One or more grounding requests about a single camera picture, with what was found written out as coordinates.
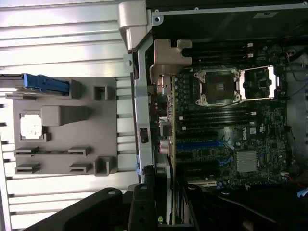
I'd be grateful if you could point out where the white expansion slot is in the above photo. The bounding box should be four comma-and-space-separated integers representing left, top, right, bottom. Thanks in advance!
187, 179, 218, 188

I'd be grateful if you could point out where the silver chipset heatsink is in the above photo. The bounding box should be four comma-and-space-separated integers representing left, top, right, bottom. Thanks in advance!
235, 151, 260, 173

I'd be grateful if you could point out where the blue expansion slot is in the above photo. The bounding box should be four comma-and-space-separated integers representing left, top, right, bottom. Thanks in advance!
176, 140, 234, 149

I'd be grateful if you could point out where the grey parts rack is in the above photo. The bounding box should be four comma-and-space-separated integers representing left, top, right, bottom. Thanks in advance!
4, 79, 118, 178

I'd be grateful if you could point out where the green RAM stick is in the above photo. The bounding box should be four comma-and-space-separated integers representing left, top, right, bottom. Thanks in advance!
15, 149, 85, 155

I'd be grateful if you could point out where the green motherboard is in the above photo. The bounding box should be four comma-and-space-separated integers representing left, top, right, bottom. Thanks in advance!
173, 43, 292, 193

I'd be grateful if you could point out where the open black PC case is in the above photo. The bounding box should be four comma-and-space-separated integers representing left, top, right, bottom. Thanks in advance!
118, 0, 308, 231

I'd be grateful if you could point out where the CPU socket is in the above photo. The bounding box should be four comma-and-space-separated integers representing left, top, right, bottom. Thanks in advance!
194, 68, 243, 108

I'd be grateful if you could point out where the silver CPU chip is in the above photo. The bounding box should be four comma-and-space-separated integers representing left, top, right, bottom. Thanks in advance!
20, 115, 44, 140

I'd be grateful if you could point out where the metal socket cover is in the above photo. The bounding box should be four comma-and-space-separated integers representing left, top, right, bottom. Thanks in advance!
240, 66, 280, 101

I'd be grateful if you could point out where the hard disk with blue rails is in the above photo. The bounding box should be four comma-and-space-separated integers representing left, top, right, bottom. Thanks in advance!
0, 73, 71, 97

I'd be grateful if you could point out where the black wire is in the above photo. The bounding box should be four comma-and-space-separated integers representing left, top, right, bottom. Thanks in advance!
287, 49, 308, 82

